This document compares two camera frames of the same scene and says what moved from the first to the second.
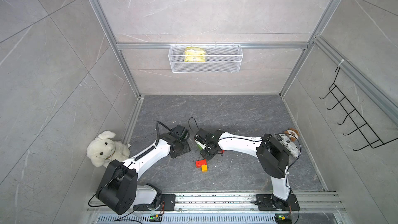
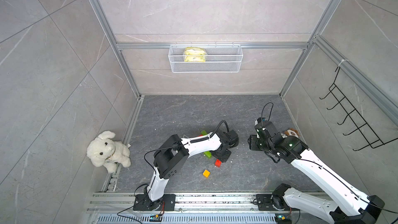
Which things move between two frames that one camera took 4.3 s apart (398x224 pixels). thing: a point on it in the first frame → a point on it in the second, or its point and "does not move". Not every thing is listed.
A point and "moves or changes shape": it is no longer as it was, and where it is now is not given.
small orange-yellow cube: [204, 168] moves or changes shape
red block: [198, 163] → [217, 163]
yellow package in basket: [194, 54] does not move
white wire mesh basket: [205, 58] does not move
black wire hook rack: [373, 141] does not move
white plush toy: [103, 149] does not move
